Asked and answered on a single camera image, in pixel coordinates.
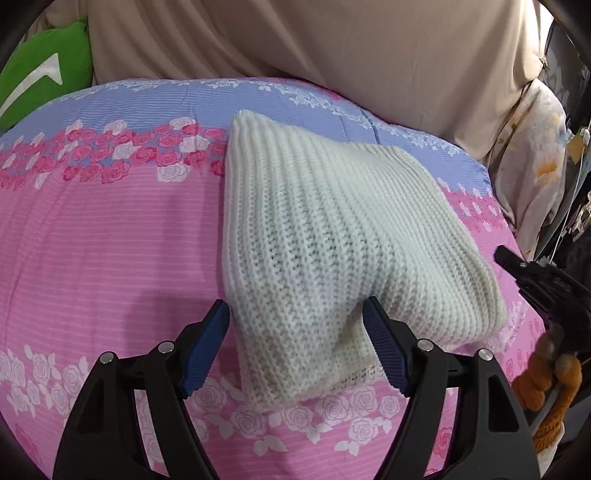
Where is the white red black knit sweater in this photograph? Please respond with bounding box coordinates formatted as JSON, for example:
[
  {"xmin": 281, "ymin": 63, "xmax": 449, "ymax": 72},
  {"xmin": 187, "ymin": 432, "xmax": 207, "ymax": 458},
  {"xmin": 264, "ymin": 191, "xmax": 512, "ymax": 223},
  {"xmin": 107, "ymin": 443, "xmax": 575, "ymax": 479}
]
[{"xmin": 222, "ymin": 110, "xmax": 507, "ymax": 410}]

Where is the floral cream hanging cloth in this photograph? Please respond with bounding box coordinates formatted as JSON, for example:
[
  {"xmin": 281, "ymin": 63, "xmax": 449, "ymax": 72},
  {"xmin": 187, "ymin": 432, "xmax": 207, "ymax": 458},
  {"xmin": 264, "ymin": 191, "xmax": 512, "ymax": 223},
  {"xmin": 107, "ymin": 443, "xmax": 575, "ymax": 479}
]
[{"xmin": 484, "ymin": 79, "xmax": 568, "ymax": 260}]

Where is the pink floral bed quilt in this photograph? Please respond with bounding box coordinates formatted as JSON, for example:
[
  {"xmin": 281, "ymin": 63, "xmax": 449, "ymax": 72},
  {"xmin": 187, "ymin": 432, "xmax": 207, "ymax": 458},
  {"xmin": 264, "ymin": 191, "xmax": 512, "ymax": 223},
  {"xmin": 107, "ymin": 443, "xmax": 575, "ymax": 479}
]
[{"xmin": 1, "ymin": 78, "xmax": 519, "ymax": 479}]

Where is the beige draped curtain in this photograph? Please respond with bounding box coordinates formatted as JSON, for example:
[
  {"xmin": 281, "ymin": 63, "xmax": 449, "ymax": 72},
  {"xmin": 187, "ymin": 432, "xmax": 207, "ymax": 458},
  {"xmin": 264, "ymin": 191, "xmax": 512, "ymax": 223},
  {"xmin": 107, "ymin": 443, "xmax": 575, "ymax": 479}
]
[{"xmin": 41, "ymin": 0, "xmax": 551, "ymax": 158}]

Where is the green round plush pillow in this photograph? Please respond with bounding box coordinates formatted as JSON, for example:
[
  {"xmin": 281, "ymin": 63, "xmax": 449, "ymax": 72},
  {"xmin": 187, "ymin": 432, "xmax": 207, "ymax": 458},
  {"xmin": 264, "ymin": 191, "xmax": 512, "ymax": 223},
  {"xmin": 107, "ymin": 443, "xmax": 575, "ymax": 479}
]
[{"xmin": 1, "ymin": 18, "xmax": 93, "ymax": 131}]

